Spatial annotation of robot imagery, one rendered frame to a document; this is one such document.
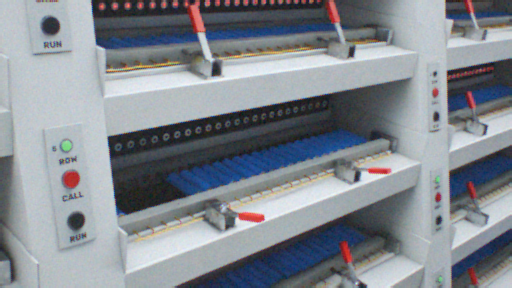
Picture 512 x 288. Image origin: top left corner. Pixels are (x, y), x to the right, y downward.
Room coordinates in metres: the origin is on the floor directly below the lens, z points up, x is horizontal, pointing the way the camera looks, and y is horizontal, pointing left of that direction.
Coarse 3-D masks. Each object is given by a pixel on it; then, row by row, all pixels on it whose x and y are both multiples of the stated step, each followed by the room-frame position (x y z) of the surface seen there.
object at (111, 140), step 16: (320, 96) 1.07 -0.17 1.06; (240, 112) 0.94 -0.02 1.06; (256, 112) 0.97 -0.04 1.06; (304, 112) 1.05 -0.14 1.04; (160, 128) 0.84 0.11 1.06; (176, 128) 0.86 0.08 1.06; (192, 128) 0.88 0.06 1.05; (224, 128) 0.92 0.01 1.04; (240, 128) 0.95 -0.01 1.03; (112, 144) 0.79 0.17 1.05; (160, 144) 0.84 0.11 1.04
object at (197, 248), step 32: (256, 128) 0.97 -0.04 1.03; (352, 128) 1.09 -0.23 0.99; (384, 128) 1.04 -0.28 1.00; (128, 160) 0.80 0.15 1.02; (384, 160) 0.98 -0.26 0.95; (416, 160) 0.99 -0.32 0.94; (288, 192) 0.82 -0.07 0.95; (320, 192) 0.83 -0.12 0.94; (352, 192) 0.86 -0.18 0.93; (384, 192) 0.92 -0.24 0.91; (192, 224) 0.71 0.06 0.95; (256, 224) 0.72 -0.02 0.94; (288, 224) 0.77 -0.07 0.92; (320, 224) 0.82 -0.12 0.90; (128, 256) 0.62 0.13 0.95; (160, 256) 0.63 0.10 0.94; (192, 256) 0.65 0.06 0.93; (224, 256) 0.69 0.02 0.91
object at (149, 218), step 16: (368, 144) 0.98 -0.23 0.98; (384, 144) 1.00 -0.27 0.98; (320, 160) 0.89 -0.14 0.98; (256, 176) 0.81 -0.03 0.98; (272, 176) 0.81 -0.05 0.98; (288, 176) 0.83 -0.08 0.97; (304, 176) 0.86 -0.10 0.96; (208, 192) 0.75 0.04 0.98; (224, 192) 0.75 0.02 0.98; (240, 192) 0.77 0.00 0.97; (256, 192) 0.79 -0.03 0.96; (272, 192) 0.79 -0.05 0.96; (160, 208) 0.69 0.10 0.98; (176, 208) 0.70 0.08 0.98; (192, 208) 0.72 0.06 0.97; (128, 224) 0.65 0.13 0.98; (144, 224) 0.67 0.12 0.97; (160, 224) 0.68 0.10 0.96
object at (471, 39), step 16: (448, 0) 1.41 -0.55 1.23; (464, 0) 1.18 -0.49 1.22; (480, 0) 1.51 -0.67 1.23; (448, 16) 1.32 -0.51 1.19; (464, 16) 1.34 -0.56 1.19; (480, 16) 1.37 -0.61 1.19; (496, 16) 1.41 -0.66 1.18; (448, 32) 1.04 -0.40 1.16; (464, 32) 1.18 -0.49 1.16; (480, 32) 1.15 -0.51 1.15; (496, 32) 1.29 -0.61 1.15; (448, 48) 1.05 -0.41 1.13; (464, 48) 1.09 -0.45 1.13; (480, 48) 1.14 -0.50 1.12; (496, 48) 1.19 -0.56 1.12; (448, 64) 1.07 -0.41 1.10; (464, 64) 1.11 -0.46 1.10
